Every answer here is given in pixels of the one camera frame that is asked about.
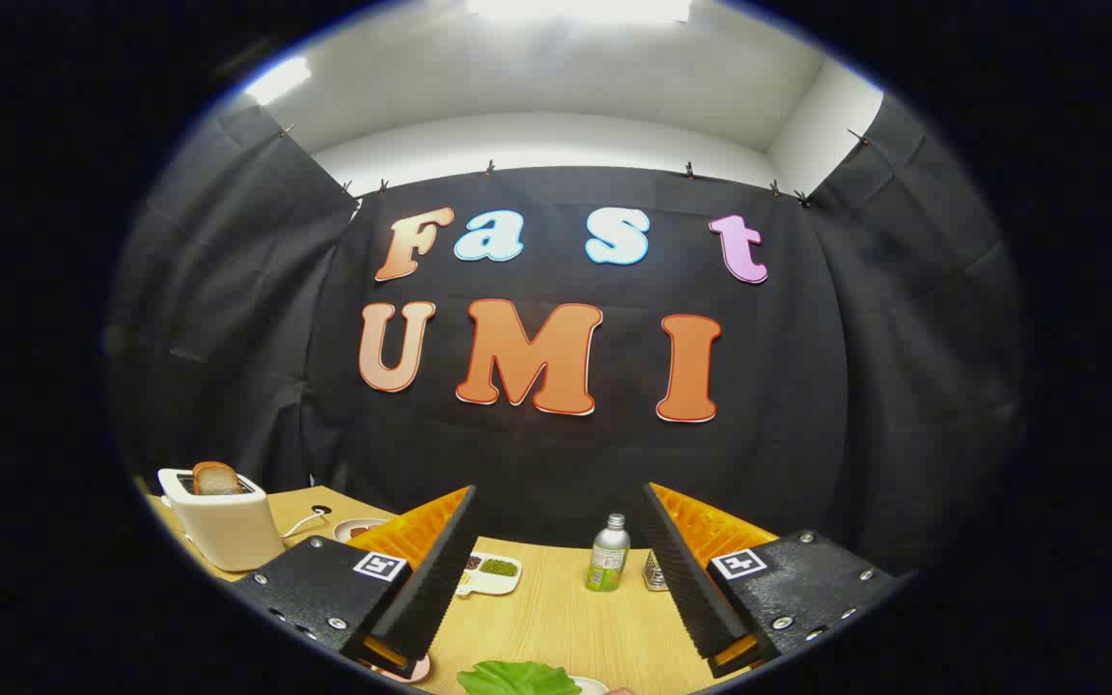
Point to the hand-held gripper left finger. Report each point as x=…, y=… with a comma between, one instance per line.
x=435, y=589

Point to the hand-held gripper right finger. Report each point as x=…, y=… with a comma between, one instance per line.
x=686, y=589

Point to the green lettuce leaf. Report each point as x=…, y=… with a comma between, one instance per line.
x=517, y=679

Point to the toasted bread slice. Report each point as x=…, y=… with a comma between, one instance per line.
x=216, y=480

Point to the white divided dish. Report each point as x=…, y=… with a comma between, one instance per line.
x=490, y=582

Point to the pile of green beans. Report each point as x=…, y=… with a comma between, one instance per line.
x=500, y=568

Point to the pink plate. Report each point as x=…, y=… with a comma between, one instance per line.
x=416, y=669

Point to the silver bottle green label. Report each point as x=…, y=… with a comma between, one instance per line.
x=606, y=565

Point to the round white meat plate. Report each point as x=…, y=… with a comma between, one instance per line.
x=355, y=529

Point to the white rectangular dish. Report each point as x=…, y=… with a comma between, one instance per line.
x=593, y=686

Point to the white toaster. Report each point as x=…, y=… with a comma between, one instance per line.
x=228, y=531

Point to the ceiling light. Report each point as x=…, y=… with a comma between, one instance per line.
x=575, y=8
x=276, y=79

